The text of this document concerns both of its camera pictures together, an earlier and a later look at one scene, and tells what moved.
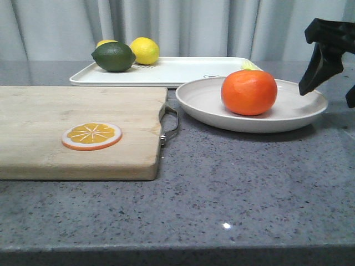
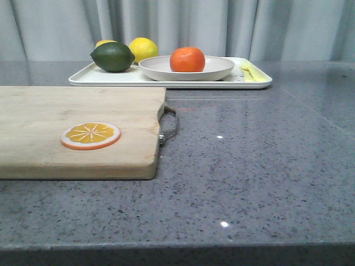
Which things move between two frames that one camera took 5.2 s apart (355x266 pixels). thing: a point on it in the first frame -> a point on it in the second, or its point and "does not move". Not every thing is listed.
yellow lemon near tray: [146, 50] does not move
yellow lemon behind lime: [104, 41] does not move
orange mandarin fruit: [249, 92] -> [187, 59]
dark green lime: [114, 57] does not move
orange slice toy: [88, 136] does not move
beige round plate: [201, 102] -> [158, 67]
